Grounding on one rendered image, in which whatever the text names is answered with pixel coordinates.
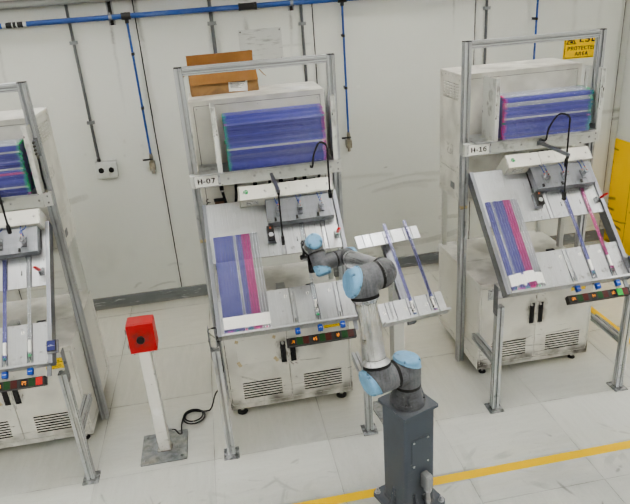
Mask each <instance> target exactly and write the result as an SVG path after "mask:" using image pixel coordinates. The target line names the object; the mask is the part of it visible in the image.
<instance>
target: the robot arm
mask: <svg viewBox="0 0 630 504"><path fill-rule="evenodd" d="M302 242H303V243H302ZM322 243H323V241H322V237H321V236H320V235H319V234H317V233H311V234H309V235H308V236H307V237H306V238H305V240H303V241H301V242H300V244H301V249H302V255H300V259H301V260H304V261H307V260H308V270H309V273H315V274H316V276H317V277H321V276H325V275H327V274H330V273H331V269H332V268H336V267H339V266H343V265H345V266H348V267H351V268H350V269H347V270H346V271H345V273H344V275H343V279H342V285H343V290H344V291H345V295H346V296H347V297H348V298H351V301H352V302H353V303H354V304H356V310H357V316H358V322H359V327H360V333H361V339H362V345H363V350H364V356H365V360H364V361H363V363H362V366H363V370H361V371H360V372H359V374H358V376H359V380H360V383H361V385H362V387H363V389H364V390H365V391H366V393H367V394H369V395H370V396H373V397H375V396H378V395H382V394H384V393H386V392H389V391H391V390H392V392H391V394H390V404H391V405H392V407H393V408H395V409H397V410H399V411H402V412H415V411H418V410H420V409H422V408H423V407H424V405H425V403H426V398H425V394H424V391H423V389H422V386H421V368H422V365H421V359H420V357H419V356H418V355H417V354H416V353H414V352H411V351H406V350H401V351H397V352H395V353H394V354H393V356H392V358H393V359H392V360H390V359H389V358H388V357H386V354H385V348H384V342H383V336H382V330H381V324H380V318H379V312H378V306H377V300H378V298H379V297H380V295H379V290H381V289H384V288H387V287H388V286H390V285H391V284H392V283H393V282H394V281H395V279H396V276H397V269H396V266H395V264H394V263H393V262H392V261H391V260H390V259H387V258H384V257H378V258H376V257H372V256H369V255H366V254H362V253H359V252H357V250H356V249H355V248H354V247H346V248H344V249H340V250H336V251H332V252H329V253H325V250H324V248H323V245H322Z"/></svg>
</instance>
